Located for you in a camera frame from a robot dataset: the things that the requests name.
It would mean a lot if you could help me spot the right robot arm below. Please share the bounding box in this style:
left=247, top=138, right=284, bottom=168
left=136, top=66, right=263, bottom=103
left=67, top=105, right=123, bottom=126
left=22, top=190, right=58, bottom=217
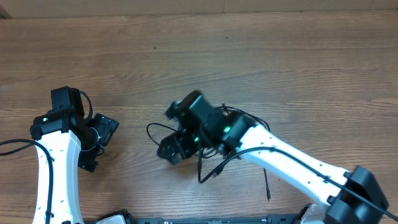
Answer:
left=157, top=90, right=389, bottom=223

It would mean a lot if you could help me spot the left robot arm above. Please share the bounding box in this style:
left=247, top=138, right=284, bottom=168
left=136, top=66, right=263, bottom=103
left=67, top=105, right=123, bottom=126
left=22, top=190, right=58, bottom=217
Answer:
left=30, top=86, right=119, bottom=223

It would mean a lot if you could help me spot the black aluminium mounting rail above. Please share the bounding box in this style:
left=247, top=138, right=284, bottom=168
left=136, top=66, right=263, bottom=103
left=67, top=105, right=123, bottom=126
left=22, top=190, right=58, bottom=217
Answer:
left=93, top=203, right=315, bottom=224

